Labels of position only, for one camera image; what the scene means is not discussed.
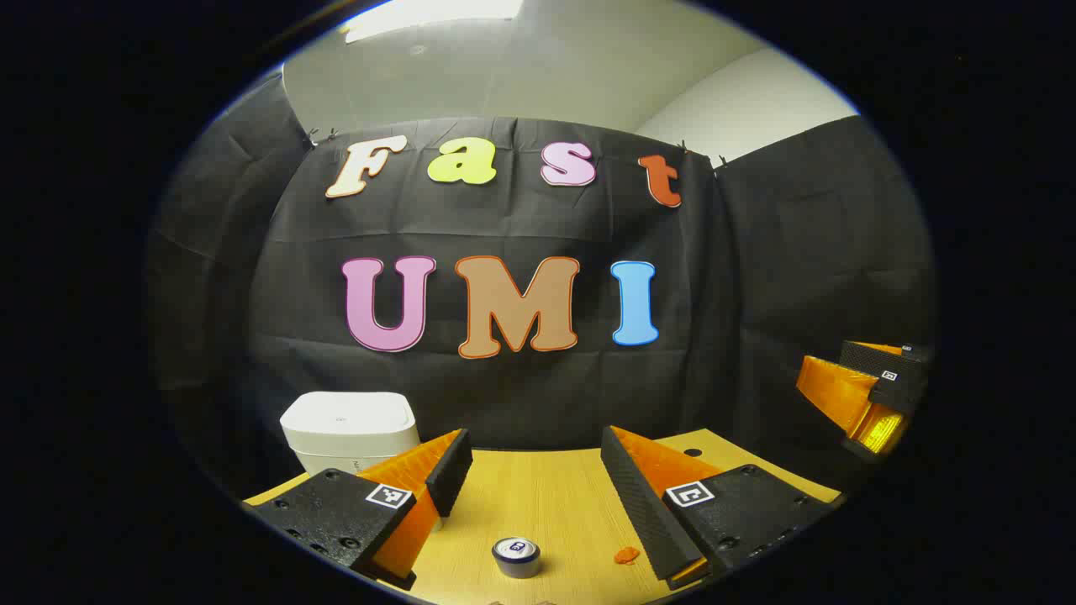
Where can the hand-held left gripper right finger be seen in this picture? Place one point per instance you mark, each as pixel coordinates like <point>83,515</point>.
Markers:
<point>639,504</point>

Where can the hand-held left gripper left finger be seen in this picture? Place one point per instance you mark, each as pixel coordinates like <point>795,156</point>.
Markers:
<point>450,475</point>

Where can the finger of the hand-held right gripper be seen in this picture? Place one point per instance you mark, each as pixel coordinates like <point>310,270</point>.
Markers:
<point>912,351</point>
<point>841,391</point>

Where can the orange paper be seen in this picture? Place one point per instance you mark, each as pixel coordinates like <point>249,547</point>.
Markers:
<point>626,555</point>

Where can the blue pop can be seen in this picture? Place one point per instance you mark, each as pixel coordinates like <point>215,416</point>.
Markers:
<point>515,559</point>

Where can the white desktop garbage bin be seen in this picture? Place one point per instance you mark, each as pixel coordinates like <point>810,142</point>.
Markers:
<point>349,428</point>

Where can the wooden desktop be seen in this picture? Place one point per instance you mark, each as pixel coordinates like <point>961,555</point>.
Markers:
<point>546,496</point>

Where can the black backdrop cloth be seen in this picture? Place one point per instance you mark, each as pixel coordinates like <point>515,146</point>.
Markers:
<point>504,227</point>

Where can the ceiling light panel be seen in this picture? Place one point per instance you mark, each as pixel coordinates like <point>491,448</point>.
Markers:
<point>429,17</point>

